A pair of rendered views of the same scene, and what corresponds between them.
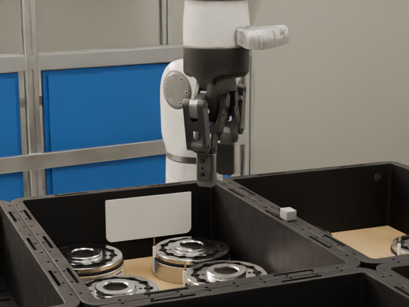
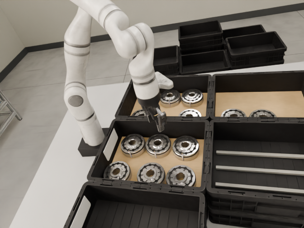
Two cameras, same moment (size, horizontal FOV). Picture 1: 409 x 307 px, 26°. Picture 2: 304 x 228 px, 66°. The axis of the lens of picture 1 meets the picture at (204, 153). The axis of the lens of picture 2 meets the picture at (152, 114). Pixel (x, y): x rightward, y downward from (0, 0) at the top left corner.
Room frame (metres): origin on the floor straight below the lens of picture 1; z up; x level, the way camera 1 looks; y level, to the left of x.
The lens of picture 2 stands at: (0.59, 0.41, 1.57)
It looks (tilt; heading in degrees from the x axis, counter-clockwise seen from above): 42 degrees down; 314
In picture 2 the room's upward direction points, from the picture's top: 15 degrees counter-clockwise
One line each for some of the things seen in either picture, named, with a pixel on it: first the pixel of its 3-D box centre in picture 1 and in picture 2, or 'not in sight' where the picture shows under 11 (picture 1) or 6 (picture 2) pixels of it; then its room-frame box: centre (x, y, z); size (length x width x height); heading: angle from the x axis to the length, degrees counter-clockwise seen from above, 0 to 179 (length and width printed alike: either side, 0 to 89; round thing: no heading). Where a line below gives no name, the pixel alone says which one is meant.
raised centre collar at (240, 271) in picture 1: (226, 272); (157, 143); (1.03, -0.03, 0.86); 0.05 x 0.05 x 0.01
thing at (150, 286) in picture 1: (115, 292); (150, 174); (0.98, 0.10, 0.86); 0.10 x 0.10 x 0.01
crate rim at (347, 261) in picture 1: (166, 237); (151, 149); (1.00, 0.04, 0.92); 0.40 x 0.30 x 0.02; 22
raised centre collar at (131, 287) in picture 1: (115, 288); (150, 173); (0.98, 0.10, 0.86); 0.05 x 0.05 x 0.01
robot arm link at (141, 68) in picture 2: not in sight; (140, 53); (1.00, -0.02, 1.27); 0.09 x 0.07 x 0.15; 70
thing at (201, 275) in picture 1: (226, 276); (158, 143); (1.03, -0.03, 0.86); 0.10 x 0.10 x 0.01
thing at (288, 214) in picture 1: (288, 214); not in sight; (1.04, -0.10, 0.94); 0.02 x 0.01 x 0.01; 22
